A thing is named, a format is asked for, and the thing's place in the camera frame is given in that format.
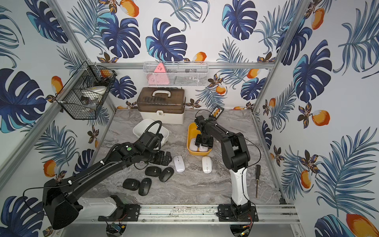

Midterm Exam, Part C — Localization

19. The white mouse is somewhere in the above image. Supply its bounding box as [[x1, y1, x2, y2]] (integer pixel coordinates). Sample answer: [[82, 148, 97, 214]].
[[173, 155, 185, 173], [189, 138, 198, 152], [198, 144, 208, 152], [202, 156, 212, 173]]

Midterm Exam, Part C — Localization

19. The yellow storage tray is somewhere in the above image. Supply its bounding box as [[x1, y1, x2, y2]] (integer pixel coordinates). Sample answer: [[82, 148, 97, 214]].
[[187, 122, 212, 157]]

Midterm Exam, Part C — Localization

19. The black mouse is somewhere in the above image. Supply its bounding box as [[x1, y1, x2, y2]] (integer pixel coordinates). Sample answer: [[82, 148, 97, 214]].
[[122, 178, 140, 191], [159, 167, 174, 183], [138, 178, 152, 196], [145, 166, 162, 177]]

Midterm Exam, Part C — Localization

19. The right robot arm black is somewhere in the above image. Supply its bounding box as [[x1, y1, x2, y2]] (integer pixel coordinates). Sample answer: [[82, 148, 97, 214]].
[[194, 116, 250, 207]]

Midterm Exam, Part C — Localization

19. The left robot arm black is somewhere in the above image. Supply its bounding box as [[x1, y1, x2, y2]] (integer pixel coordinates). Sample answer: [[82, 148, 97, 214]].
[[42, 141, 173, 230]]

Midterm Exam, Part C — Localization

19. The white storage tray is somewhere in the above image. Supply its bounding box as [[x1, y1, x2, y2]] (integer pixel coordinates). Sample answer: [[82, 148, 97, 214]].
[[133, 118, 169, 146]]

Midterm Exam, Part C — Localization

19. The brown lid storage case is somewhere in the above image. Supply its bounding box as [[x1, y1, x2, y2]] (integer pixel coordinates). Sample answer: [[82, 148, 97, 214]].
[[137, 87, 186, 124]]

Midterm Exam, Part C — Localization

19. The small black phone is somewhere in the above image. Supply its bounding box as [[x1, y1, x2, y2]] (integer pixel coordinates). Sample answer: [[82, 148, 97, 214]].
[[210, 106, 225, 119]]

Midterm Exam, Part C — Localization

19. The pink triangle card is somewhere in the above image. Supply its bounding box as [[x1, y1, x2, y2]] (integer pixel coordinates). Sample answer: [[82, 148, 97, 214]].
[[147, 63, 170, 86]]

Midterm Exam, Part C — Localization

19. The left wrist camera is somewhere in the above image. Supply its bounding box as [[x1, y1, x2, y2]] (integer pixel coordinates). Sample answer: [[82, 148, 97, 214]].
[[139, 131, 163, 150]]

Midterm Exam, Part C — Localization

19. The screwdriver with dark handle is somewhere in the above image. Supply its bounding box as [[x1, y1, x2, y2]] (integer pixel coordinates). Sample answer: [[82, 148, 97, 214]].
[[255, 165, 261, 198]]

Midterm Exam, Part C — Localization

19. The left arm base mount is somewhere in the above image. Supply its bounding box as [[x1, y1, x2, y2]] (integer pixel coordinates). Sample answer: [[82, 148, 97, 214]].
[[98, 195, 141, 222]]

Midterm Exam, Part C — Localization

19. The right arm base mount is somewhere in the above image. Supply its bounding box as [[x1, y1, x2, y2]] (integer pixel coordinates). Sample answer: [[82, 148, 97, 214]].
[[215, 201, 259, 222]]

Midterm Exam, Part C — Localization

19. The clear wall shelf basket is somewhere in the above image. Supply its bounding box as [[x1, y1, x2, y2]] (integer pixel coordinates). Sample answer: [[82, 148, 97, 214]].
[[143, 61, 209, 87]]

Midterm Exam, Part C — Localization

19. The black wire basket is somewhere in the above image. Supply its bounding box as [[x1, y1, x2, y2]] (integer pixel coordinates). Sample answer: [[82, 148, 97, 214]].
[[55, 61, 117, 120]]

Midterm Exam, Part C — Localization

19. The aluminium front rail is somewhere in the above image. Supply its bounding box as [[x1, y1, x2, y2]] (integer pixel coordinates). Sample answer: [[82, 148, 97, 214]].
[[59, 203, 301, 225]]

